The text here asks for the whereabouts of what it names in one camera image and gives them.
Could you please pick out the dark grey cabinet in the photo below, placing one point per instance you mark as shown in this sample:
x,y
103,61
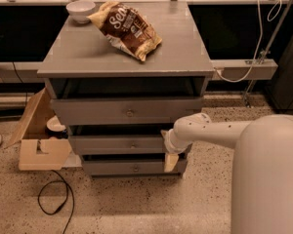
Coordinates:
x,y
280,91

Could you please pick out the brown coffee pad bag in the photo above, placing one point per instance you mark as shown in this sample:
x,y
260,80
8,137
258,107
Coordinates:
x,y
126,29

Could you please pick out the grey top drawer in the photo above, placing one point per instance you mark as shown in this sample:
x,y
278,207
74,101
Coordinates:
x,y
90,111

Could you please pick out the grey drawer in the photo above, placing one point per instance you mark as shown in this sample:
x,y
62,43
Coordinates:
x,y
90,111
124,167
107,145

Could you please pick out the open cardboard box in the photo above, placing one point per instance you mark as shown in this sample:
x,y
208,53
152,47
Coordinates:
x,y
38,151

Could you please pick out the grey bottom drawer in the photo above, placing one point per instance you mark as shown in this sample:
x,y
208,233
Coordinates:
x,y
124,167

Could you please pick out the grey drawer cabinet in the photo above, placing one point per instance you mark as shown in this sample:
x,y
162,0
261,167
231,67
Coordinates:
x,y
83,64

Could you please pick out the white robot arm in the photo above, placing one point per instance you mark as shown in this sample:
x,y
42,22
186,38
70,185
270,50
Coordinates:
x,y
262,168

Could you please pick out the metal diagonal pole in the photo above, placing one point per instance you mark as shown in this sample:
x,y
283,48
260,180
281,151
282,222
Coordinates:
x,y
263,54

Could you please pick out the white ceramic bowl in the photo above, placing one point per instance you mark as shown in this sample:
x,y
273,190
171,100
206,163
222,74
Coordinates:
x,y
81,10

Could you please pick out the white plate in box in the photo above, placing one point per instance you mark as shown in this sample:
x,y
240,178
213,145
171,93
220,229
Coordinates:
x,y
54,125

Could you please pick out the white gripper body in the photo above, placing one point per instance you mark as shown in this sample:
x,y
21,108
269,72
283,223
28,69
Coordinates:
x,y
170,144

